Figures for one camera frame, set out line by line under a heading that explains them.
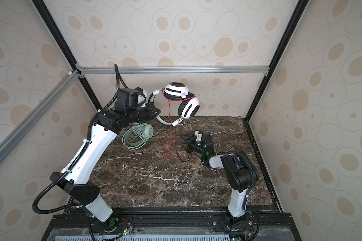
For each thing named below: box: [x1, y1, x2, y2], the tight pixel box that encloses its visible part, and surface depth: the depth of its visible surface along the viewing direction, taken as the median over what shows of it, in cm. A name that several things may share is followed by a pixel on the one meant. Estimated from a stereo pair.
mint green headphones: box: [124, 124, 154, 147], surface depth 104 cm
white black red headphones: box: [148, 82, 201, 127], surface depth 56 cm
